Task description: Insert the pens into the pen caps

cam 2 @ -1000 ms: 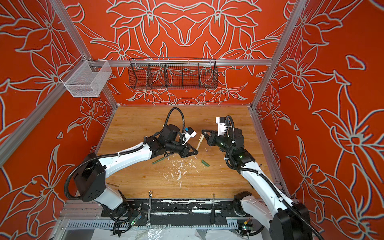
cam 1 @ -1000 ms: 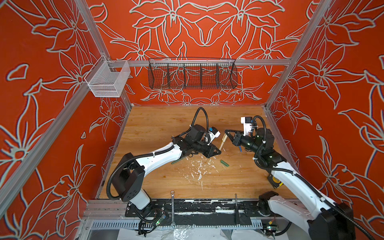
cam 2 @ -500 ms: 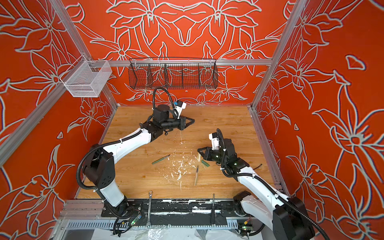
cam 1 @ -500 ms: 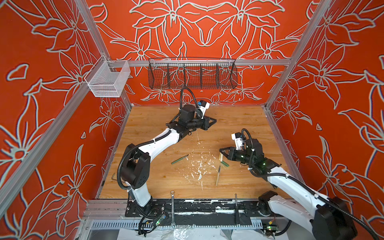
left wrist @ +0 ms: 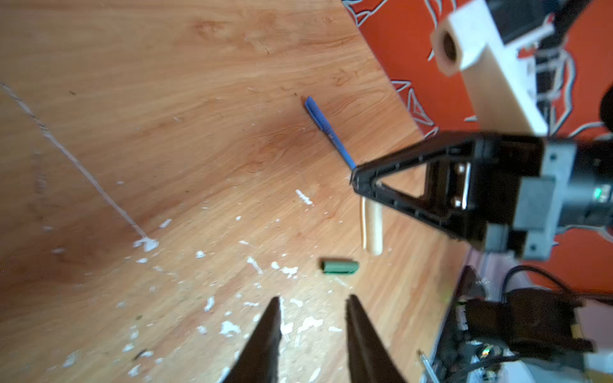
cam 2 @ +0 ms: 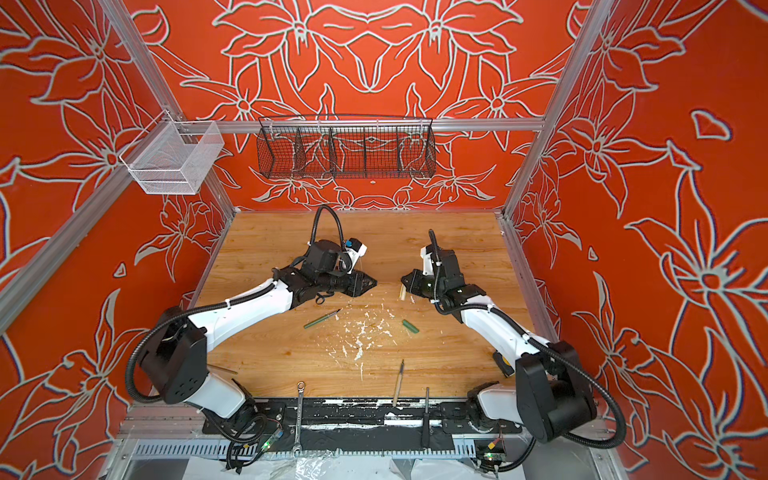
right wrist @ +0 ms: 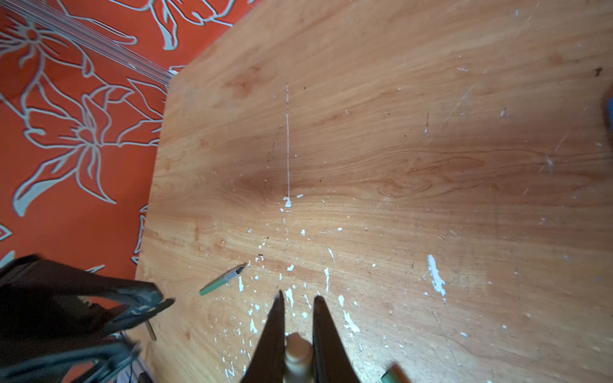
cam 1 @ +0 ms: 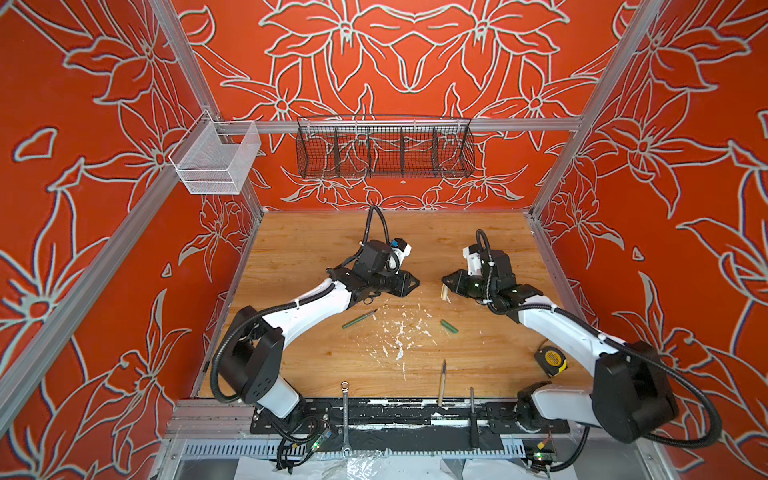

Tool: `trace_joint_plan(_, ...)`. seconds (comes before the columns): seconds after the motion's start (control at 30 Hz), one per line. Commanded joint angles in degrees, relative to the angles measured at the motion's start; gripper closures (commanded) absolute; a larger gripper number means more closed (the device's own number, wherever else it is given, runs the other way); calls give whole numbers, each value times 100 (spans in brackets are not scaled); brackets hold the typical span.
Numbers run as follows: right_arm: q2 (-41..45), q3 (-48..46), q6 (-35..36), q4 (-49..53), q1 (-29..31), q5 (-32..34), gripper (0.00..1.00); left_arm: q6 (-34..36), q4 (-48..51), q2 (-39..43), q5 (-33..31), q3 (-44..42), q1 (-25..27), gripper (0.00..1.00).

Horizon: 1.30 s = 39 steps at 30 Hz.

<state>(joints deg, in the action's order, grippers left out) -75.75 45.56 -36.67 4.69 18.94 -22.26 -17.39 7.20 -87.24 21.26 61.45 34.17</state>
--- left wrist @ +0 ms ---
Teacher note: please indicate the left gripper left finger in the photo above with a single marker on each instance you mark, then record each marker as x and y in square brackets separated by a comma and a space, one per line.
[259, 360]

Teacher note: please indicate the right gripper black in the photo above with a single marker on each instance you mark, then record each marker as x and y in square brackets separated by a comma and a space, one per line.
[500, 194]

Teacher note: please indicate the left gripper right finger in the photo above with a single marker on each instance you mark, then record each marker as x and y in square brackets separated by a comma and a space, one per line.
[368, 359]

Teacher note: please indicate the blue pen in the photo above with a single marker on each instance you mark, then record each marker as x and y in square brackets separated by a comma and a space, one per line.
[324, 125]

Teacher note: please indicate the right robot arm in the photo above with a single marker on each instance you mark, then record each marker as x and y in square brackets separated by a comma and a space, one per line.
[587, 201]

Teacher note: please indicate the green pen cap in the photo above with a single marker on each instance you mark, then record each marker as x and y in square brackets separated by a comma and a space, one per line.
[339, 266]

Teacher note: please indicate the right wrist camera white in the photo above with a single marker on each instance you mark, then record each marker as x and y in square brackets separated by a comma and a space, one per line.
[467, 42]

